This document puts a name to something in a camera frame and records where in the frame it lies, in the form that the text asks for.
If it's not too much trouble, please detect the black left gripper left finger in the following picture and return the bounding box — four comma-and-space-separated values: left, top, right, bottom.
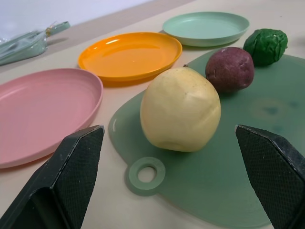
0, 125, 105, 229

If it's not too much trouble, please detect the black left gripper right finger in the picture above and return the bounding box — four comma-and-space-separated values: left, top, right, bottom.
235, 124, 305, 229

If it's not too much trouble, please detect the pink plate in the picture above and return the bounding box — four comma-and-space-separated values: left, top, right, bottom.
0, 68, 104, 169

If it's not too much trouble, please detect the orange plate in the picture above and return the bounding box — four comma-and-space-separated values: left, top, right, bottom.
78, 32, 183, 87

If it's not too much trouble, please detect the mint green plate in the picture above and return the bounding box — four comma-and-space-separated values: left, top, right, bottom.
162, 11, 250, 47

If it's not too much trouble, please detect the green cutting board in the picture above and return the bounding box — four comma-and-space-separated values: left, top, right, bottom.
108, 49, 305, 229

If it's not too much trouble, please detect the yellow apple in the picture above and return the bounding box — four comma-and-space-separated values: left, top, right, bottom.
140, 64, 222, 153

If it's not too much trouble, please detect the purple potato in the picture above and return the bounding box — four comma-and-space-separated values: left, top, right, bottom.
205, 47, 255, 94

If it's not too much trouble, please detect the green leafy vegetable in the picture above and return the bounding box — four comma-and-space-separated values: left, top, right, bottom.
243, 28, 289, 67

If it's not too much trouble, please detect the plastic-wrapped green utensil pack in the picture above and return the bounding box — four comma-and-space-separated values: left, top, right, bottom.
0, 21, 71, 66

